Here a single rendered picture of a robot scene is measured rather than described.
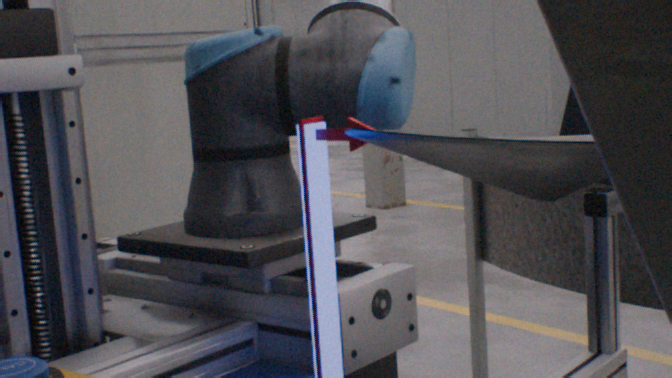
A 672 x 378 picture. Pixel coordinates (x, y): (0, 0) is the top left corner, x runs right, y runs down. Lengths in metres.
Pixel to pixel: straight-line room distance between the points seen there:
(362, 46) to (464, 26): 9.95
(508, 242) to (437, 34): 8.55
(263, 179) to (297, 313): 0.16
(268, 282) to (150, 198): 1.43
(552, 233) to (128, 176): 1.15
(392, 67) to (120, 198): 1.46
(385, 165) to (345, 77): 6.25
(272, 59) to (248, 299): 0.27
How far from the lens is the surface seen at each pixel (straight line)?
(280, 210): 1.07
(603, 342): 1.18
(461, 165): 0.63
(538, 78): 10.30
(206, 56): 1.07
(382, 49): 1.05
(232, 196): 1.07
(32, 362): 0.55
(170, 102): 2.51
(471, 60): 10.93
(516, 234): 2.81
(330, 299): 0.70
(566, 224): 2.62
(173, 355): 0.99
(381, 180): 7.28
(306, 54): 1.06
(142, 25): 2.46
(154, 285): 1.19
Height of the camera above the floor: 1.24
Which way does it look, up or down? 9 degrees down
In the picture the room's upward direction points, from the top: 4 degrees counter-clockwise
